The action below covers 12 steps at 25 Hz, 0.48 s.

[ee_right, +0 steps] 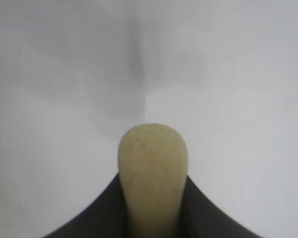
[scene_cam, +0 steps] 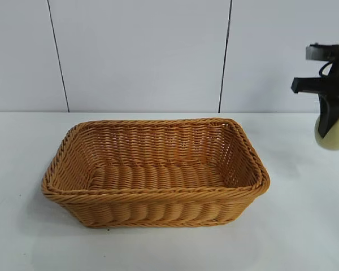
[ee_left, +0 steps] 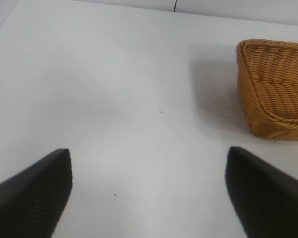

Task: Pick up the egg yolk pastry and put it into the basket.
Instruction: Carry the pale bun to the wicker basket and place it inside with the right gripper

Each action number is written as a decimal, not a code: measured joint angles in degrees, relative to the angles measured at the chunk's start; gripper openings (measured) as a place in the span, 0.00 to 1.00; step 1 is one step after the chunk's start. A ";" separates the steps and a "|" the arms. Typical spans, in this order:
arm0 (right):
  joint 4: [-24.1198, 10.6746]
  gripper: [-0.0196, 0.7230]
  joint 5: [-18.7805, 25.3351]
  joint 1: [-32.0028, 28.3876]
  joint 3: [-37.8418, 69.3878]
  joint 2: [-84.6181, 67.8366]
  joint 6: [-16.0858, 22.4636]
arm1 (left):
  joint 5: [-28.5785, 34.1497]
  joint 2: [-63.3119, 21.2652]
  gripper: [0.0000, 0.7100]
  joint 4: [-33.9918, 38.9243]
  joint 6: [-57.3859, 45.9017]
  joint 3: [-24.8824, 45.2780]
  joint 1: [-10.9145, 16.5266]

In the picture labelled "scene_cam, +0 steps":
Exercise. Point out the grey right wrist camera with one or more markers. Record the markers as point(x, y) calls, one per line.
point(322, 53)

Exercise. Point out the tan woven wicker basket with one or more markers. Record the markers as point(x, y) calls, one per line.
point(158, 180)

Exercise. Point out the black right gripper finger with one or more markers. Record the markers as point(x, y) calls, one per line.
point(329, 118)

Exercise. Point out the pale yellow egg yolk pastry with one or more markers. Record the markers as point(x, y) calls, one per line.
point(332, 144)

